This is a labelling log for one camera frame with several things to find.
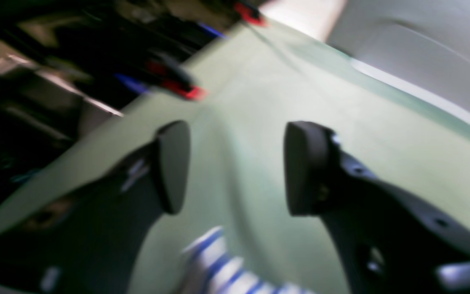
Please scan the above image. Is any white plastic bin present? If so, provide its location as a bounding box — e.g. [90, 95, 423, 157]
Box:
[327, 0, 470, 125]

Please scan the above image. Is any red black middle clamp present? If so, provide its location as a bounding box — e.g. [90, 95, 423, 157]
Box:
[233, 0, 267, 27]

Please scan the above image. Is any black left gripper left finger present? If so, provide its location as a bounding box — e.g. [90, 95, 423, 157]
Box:
[0, 120, 191, 294]

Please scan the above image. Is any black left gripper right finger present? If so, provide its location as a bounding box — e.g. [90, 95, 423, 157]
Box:
[283, 121, 470, 294]

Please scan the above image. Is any red black clamp left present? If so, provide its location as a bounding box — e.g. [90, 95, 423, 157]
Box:
[145, 52, 206, 101]

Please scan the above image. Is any green table cloth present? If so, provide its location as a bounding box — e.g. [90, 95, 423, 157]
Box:
[0, 22, 470, 294]

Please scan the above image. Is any red black clamp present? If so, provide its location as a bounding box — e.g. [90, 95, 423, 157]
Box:
[233, 0, 267, 27]
[145, 52, 206, 101]

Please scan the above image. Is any blue white striped t-shirt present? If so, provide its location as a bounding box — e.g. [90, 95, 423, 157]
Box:
[176, 227, 312, 294]

